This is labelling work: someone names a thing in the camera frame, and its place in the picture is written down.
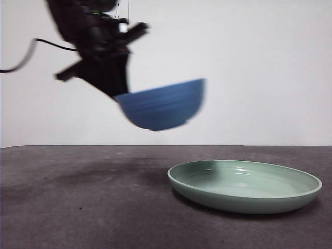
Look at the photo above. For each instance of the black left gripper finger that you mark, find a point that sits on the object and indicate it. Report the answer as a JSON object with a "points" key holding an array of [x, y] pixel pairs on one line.
{"points": [[122, 72], [103, 77]]}

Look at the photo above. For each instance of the blue bowl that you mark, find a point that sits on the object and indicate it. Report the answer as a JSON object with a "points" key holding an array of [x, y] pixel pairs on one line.
{"points": [[160, 109]]}

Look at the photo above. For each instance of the green plate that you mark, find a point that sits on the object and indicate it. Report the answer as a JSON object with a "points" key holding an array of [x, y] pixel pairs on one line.
{"points": [[243, 201]]}

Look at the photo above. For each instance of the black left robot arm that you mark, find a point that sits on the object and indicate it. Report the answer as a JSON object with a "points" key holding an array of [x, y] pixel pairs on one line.
{"points": [[77, 26]]}

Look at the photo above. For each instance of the white wall socket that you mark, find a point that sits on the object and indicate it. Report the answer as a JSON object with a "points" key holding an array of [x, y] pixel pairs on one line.
{"points": [[123, 10]]}

